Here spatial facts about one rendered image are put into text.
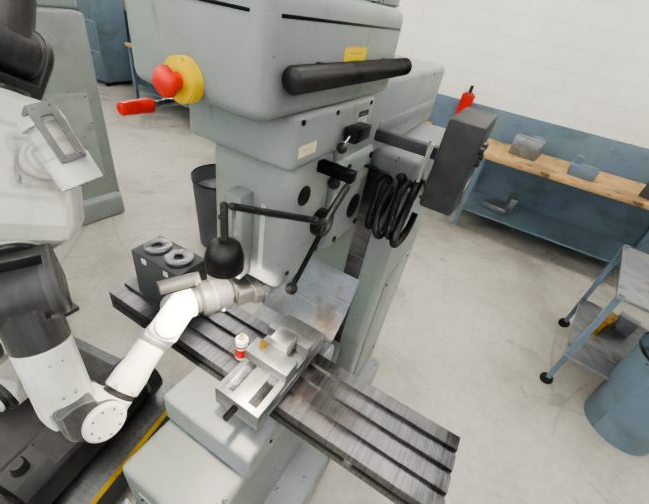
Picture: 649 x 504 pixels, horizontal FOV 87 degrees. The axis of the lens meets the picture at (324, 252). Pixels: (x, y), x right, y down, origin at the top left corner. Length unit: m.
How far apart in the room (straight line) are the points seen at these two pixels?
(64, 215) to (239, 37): 0.45
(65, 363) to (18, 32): 0.57
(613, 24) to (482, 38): 1.16
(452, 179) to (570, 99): 4.03
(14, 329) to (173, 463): 0.68
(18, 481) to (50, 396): 0.72
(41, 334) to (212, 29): 0.55
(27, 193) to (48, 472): 0.98
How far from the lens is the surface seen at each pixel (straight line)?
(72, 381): 0.80
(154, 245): 1.32
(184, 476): 1.25
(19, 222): 0.74
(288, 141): 0.59
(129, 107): 0.63
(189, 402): 1.21
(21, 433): 1.64
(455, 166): 0.83
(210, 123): 0.70
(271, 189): 0.69
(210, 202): 2.85
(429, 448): 1.15
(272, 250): 0.75
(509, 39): 4.81
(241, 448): 1.13
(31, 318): 0.74
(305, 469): 1.82
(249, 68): 0.49
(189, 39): 0.56
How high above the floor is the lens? 1.88
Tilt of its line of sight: 35 degrees down
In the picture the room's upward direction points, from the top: 11 degrees clockwise
